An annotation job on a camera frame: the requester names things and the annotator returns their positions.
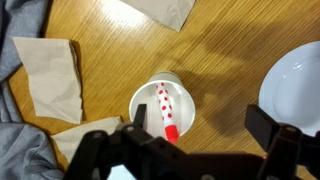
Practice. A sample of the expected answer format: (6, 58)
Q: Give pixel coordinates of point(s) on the white paper coffee cup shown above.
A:
(146, 100)

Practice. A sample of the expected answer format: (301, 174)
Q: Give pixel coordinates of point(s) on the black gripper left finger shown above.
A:
(140, 116)

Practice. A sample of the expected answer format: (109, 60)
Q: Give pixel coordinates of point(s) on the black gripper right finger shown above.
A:
(261, 125)

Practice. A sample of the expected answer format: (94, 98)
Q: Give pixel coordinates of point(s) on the grey fabric cloth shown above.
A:
(20, 150)

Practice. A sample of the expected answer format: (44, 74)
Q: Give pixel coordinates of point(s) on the brown paper napkin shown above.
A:
(160, 11)
(50, 80)
(76, 138)

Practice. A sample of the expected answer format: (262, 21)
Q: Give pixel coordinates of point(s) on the white marker with red dots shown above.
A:
(165, 106)

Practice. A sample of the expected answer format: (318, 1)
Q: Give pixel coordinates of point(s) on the white round plate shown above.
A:
(293, 90)

